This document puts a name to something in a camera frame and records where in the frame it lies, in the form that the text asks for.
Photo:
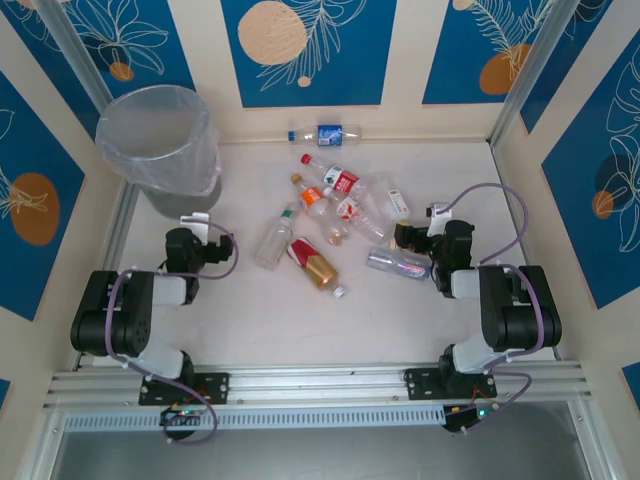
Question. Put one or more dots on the blue floral wall panel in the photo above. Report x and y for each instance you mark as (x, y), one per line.
(25, 150)
(590, 200)
(575, 40)
(350, 50)
(150, 30)
(45, 50)
(450, 50)

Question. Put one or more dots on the aluminium frame post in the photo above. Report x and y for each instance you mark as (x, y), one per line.
(525, 75)
(80, 50)

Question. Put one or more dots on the red and gold bottle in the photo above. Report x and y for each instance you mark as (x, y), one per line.
(312, 262)

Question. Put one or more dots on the blue label plastic bottle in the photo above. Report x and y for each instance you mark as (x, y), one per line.
(329, 135)

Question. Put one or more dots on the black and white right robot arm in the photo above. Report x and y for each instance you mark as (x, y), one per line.
(520, 320)

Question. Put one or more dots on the grey metal panel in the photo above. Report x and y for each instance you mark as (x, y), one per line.
(320, 455)

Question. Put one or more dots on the white cap red label bottle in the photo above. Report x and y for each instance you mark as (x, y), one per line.
(349, 209)

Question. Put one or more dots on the small circuit board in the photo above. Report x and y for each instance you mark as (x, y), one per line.
(457, 420)
(180, 416)

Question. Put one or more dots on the grey round waste bin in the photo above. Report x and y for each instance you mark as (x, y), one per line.
(185, 205)

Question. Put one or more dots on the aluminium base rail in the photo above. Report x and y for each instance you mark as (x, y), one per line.
(320, 385)

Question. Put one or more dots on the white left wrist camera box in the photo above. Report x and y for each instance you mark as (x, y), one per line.
(196, 222)

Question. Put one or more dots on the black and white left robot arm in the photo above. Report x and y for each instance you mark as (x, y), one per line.
(110, 320)

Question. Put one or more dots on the red cap plastic bottle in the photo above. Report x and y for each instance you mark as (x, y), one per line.
(340, 180)

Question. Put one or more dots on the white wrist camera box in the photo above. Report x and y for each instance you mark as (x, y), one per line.
(439, 215)
(196, 222)

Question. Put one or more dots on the clear white label bottle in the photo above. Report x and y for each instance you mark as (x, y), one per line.
(398, 200)

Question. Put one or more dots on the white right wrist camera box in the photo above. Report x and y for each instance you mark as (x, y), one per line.
(439, 215)

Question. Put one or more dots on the green cap clear bottle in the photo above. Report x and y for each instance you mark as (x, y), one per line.
(272, 245)

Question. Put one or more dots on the orange label plastic bottle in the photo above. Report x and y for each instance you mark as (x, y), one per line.
(312, 196)

